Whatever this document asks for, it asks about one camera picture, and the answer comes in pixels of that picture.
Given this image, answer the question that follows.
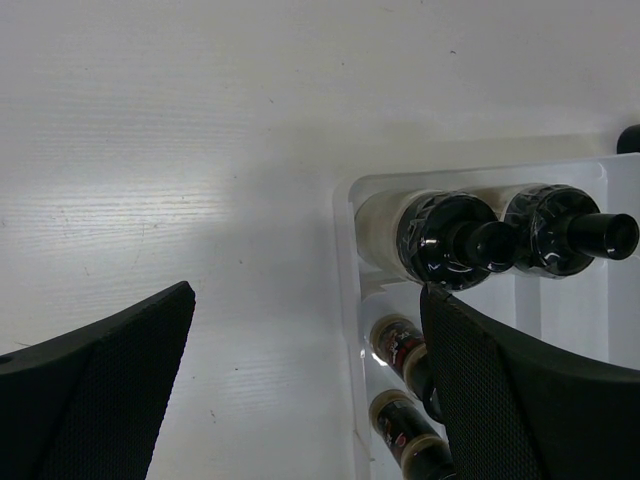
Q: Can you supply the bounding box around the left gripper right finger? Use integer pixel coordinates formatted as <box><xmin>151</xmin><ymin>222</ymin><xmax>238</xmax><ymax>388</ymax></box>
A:
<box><xmin>420</xmin><ymin>285</ymin><xmax>639</xmax><ymax>479</ymax></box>

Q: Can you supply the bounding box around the dark spice jar black lid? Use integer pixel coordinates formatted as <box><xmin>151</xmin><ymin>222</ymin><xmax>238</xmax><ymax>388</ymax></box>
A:
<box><xmin>369</xmin><ymin>389</ymin><xmax>456</xmax><ymax>480</ymax></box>

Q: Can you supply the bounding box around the white compartment organizer tray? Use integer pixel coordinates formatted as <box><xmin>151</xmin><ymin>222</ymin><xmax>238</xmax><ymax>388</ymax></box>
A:
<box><xmin>333</xmin><ymin>153</ymin><xmax>639</xmax><ymax>479</ymax></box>

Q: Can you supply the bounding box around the round stopper bottle brown spice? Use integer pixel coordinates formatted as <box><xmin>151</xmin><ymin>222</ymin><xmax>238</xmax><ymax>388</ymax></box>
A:
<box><xmin>493</xmin><ymin>184</ymin><xmax>639</xmax><ymax>279</ymax></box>

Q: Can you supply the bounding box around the black cap spice jar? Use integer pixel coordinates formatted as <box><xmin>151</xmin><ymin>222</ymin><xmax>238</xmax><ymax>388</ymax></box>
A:
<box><xmin>369</xmin><ymin>314</ymin><xmax>443</xmax><ymax>424</ymax></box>

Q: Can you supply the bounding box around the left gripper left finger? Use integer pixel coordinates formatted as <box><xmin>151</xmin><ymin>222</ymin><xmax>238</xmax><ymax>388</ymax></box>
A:
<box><xmin>1</xmin><ymin>281</ymin><xmax>195</xmax><ymax>479</ymax></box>

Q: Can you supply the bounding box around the round stopper bottle white powder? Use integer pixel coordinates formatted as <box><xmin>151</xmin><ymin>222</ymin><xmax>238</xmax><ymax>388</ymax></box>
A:
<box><xmin>355</xmin><ymin>189</ymin><xmax>517</xmax><ymax>291</ymax></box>

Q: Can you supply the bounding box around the tall gold band grinder bottle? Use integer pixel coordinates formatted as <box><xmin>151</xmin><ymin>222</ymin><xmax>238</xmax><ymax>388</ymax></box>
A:
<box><xmin>616</xmin><ymin>124</ymin><xmax>640</xmax><ymax>155</ymax></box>

